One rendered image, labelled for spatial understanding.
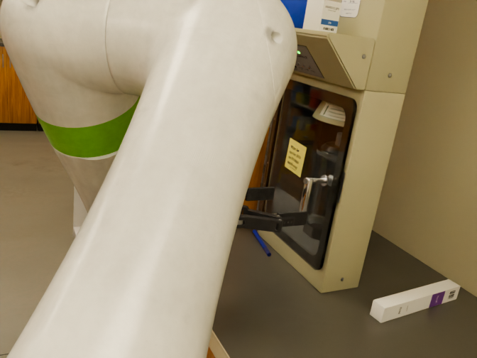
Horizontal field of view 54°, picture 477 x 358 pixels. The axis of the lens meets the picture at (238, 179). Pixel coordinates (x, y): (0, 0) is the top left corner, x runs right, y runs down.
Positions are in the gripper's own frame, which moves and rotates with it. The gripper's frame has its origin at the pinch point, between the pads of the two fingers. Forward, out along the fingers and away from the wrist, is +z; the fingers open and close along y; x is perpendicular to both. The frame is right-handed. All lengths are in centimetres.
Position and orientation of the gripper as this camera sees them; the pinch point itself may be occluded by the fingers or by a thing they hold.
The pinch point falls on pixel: (284, 204)
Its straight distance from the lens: 101.7
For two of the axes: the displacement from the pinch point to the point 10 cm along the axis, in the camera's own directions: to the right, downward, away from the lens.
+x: -1.4, 9.4, 3.2
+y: -4.3, -3.5, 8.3
